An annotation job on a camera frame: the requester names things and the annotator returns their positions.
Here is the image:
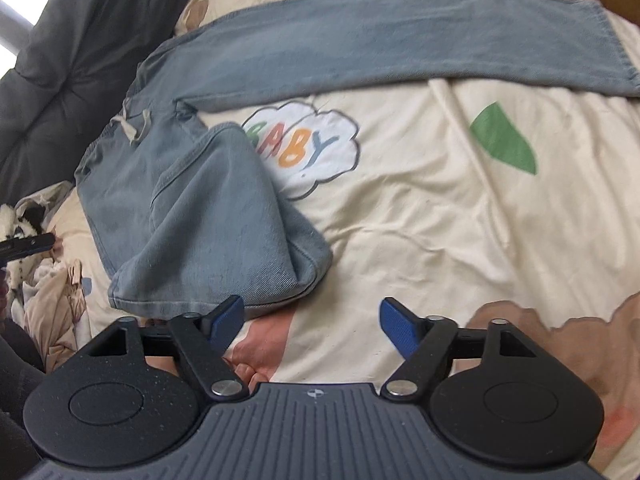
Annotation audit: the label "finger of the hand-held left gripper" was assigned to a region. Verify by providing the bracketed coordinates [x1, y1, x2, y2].
[0, 232, 57, 262]

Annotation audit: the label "printed cream blanket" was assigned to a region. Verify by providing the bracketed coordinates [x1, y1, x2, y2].
[50, 0, 640, 480]

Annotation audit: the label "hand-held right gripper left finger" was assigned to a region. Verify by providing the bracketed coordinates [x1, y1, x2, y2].
[87, 295, 248, 402]

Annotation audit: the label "light blue jeans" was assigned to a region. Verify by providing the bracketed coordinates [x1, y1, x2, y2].
[74, 0, 640, 322]

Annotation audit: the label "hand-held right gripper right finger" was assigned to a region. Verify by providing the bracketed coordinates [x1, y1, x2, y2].
[380, 297, 538, 401]

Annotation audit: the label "person's grey trouser leg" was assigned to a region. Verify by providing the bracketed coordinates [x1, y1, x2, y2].
[0, 320, 51, 480]

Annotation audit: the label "pale pink crumpled cloth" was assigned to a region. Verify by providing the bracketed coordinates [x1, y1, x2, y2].
[10, 259, 97, 372]

